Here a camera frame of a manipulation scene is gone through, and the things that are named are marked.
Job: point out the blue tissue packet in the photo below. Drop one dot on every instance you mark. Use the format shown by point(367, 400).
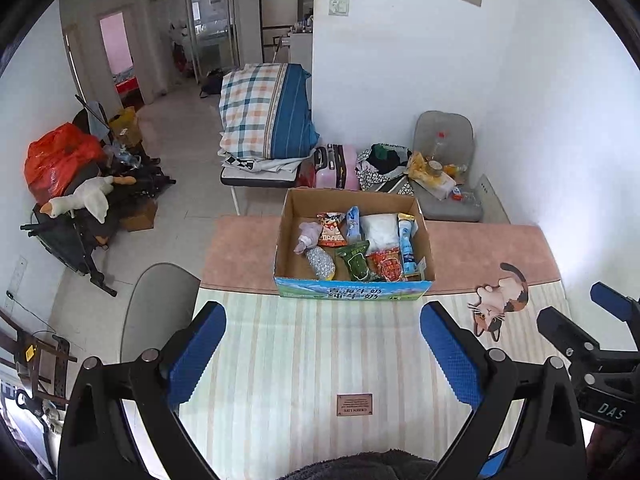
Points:
point(352, 225)

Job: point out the purple soft cloth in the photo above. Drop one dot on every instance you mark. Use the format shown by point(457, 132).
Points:
point(309, 235)

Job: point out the pile of dark clothes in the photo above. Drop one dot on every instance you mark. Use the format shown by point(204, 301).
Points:
point(382, 160)

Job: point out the white folding bed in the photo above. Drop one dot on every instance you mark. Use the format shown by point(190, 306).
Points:
point(260, 176)

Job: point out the cartoon snack packet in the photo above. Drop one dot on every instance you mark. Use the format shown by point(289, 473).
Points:
point(331, 230)

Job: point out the white goose plush toy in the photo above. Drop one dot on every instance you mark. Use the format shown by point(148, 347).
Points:
point(90, 197)

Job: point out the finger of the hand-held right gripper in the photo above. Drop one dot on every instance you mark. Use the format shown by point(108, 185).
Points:
point(560, 327)
point(612, 300)

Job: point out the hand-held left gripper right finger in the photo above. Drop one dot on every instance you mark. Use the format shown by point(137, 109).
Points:
point(450, 355)

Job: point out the white power strip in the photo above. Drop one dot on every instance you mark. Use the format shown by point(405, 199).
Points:
point(17, 280)

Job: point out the printed cardboard box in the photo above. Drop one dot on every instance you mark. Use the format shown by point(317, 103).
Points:
point(300, 205)

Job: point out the red snack packet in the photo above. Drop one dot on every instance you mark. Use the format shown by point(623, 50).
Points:
point(387, 265)

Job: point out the white plastic bag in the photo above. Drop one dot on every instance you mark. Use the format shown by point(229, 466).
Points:
point(380, 232)

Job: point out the grey cushioned chair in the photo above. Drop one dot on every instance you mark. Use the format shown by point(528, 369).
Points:
point(442, 122)

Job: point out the black floor bag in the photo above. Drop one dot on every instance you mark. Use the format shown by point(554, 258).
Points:
point(212, 84)

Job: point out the yellow plastic bag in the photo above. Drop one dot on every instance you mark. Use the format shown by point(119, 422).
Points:
point(425, 177)

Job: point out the plaid folded quilt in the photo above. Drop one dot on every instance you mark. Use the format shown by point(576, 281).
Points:
point(255, 110)

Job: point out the person's right forearm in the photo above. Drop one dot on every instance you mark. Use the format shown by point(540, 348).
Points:
point(607, 455)

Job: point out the black equipment pile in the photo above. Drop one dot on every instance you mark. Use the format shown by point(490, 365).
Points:
point(142, 182)

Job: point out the black folded stroller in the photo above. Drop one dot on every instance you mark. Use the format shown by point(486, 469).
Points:
point(65, 242)

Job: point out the wall light switch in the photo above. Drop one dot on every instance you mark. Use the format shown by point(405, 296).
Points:
point(339, 6)

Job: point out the wooden rack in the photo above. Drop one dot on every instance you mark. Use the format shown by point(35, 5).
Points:
point(35, 355)

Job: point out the grey flat panel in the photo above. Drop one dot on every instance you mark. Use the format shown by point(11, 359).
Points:
point(492, 197)

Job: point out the green snack packet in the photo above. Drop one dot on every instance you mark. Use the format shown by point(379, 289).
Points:
point(357, 262)

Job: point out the grey round chair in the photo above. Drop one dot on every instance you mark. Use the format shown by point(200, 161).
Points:
point(155, 300)

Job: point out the clear plastic bottle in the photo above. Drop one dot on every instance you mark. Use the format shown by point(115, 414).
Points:
point(440, 145)

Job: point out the pink suitcase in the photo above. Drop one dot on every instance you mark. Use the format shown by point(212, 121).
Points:
point(330, 172)

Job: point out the orange plastic bag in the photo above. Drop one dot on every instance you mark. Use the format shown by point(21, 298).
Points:
point(55, 160)

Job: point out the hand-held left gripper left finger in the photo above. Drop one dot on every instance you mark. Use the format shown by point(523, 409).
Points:
point(197, 355)

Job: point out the blue tube packet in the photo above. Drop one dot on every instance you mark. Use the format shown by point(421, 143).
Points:
point(407, 245)

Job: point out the dark grey fleece garment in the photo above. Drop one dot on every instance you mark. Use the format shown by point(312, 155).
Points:
point(360, 467)

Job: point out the small brown cardboard box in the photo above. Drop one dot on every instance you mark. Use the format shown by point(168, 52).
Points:
point(140, 216)

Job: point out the silver glitter packet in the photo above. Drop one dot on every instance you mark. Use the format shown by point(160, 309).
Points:
point(320, 260)

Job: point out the yellow box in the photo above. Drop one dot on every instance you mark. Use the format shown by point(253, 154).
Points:
point(124, 125)

